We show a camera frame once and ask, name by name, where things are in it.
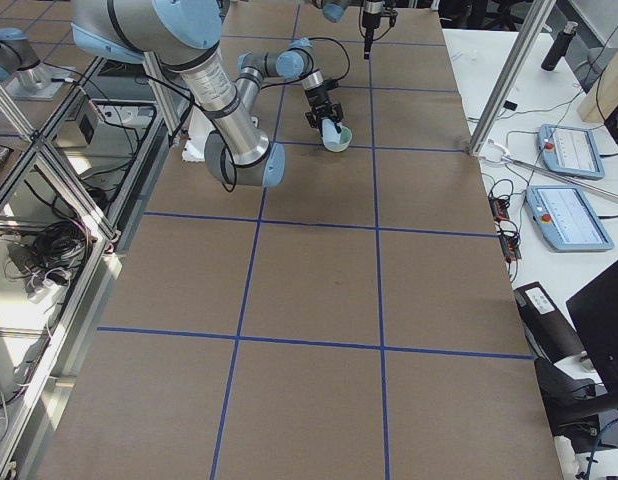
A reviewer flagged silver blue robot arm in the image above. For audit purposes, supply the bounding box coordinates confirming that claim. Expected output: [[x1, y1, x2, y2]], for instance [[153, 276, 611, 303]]
[[72, 1, 352, 187], [306, 0, 398, 60]]

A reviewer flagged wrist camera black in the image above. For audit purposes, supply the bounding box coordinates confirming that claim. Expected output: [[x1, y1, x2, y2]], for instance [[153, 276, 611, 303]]
[[323, 78, 339, 91]]

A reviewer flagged near blue teach pendant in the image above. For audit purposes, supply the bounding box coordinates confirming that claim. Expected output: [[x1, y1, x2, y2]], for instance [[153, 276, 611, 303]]
[[525, 185, 614, 252]]

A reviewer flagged mint green bowl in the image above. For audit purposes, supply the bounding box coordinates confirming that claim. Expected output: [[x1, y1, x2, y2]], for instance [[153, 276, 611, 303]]
[[323, 125, 352, 153]]

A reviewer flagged blue teach pendant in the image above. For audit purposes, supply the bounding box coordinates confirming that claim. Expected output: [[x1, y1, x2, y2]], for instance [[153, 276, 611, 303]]
[[525, 185, 614, 252], [537, 124, 605, 180]]

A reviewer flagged black monitor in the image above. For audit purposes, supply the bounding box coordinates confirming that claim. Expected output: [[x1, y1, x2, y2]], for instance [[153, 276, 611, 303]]
[[566, 260, 618, 391]]

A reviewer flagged small red circuit board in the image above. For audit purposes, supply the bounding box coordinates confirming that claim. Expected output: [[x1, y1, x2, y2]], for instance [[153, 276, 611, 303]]
[[488, 197, 510, 223]]

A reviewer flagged black water bottle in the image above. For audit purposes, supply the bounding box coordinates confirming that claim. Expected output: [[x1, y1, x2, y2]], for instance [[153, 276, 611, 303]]
[[541, 21, 579, 71]]

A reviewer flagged black box white label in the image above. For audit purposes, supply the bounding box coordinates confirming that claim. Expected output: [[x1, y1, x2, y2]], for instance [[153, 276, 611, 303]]
[[514, 282, 585, 363]]

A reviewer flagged light blue plastic cup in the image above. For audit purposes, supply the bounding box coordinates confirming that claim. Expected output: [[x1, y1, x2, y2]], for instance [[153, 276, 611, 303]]
[[321, 118, 341, 145]]

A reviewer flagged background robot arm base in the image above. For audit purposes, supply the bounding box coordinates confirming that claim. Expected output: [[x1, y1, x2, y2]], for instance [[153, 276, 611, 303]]
[[0, 27, 77, 101]]

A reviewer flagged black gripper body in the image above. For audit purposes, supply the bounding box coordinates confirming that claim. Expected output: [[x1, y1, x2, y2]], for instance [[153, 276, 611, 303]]
[[304, 88, 343, 125], [360, 0, 398, 40]]

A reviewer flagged far blue teach pendant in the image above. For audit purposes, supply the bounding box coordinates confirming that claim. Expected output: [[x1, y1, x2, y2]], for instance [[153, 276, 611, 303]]
[[537, 124, 605, 180]]

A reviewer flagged bundle of black cables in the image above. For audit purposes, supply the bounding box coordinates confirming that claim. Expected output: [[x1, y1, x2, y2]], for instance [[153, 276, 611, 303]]
[[3, 219, 98, 301]]

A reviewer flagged aluminium frame post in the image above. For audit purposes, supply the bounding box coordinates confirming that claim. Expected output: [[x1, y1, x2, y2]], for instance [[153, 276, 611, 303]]
[[467, 0, 556, 157]]

